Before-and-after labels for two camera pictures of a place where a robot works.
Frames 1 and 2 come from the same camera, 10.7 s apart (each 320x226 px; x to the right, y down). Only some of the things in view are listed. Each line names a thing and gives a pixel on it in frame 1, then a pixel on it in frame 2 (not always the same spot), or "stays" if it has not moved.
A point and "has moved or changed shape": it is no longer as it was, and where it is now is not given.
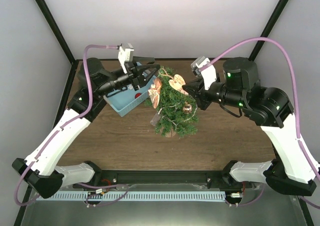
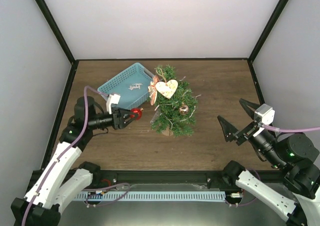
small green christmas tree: (176, 112) stays
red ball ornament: (137, 95) → (137, 111)
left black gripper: (137, 77) → (119, 122)
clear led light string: (177, 122) → (176, 102)
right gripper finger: (193, 89) → (229, 130)
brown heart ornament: (177, 83) → (167, 89)
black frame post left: (42, 4) stays
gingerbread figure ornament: (154, 92) has moved or changed shape
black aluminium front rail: (152, 177) stays
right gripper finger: (200, 83) → (250, 107)
